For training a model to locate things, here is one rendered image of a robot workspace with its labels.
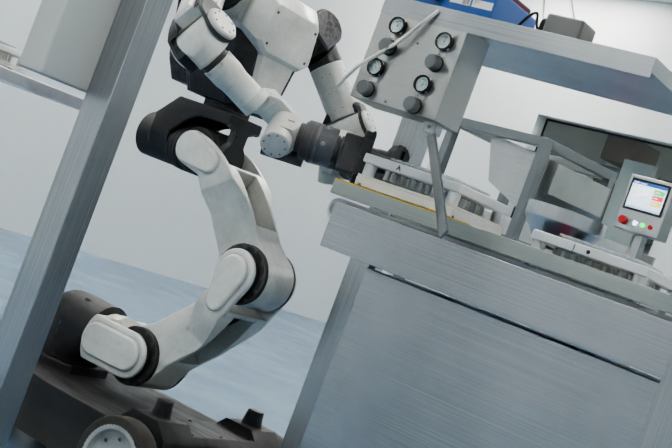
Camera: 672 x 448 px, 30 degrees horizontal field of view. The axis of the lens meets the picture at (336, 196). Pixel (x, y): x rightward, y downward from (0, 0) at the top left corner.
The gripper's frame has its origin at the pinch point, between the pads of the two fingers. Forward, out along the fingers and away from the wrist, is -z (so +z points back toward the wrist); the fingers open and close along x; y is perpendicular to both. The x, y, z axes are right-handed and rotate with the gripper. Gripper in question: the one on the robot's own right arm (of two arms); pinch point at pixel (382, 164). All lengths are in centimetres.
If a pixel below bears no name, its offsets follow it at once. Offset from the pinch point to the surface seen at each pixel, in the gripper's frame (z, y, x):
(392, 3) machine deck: 8.6, 8.0, -32.5
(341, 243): 2.8, 7.8, 19.0
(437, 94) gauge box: -6.3, 17.2, -15.7
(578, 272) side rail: -41, 35, 10
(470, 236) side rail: -21.1, 22.8, 9.8
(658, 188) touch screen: -111, -261, -48
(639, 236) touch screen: -111, -267, -27
